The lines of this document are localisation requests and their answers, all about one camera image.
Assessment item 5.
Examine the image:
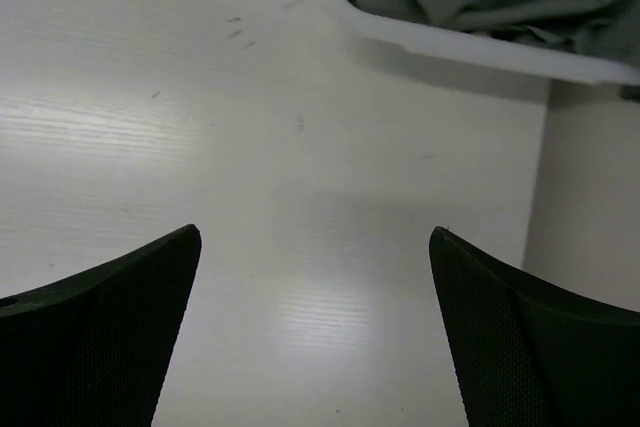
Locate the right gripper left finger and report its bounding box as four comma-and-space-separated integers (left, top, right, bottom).
1, 225, 202, 427

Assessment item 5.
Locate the white laundry basket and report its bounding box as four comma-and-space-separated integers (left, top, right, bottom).
319, 0, 639, 86

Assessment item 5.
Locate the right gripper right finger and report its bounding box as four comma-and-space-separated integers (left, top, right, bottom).
429, 227, 639, 426

